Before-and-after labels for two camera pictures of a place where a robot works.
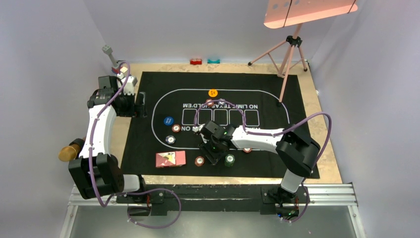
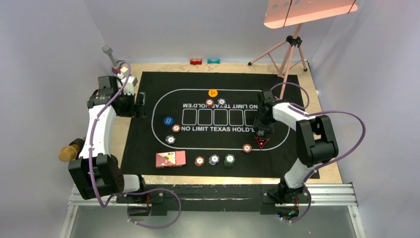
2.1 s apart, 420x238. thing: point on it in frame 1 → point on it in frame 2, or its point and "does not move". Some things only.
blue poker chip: [170, 139] does not move
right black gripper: [212, 155] → [269, 128]
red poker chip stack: [199, 161] does not move
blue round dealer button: [168, 120] does not move
